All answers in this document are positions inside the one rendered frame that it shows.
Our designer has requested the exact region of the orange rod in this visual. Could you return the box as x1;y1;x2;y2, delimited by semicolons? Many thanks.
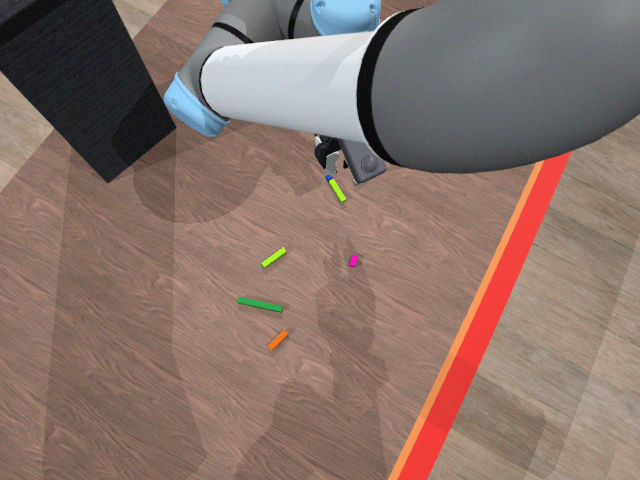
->
268;330;288;350

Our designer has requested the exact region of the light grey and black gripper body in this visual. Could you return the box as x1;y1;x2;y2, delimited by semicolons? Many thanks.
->
319;135;341;153

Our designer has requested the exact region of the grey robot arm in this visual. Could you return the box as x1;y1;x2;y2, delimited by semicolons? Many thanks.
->
164;0;640;183

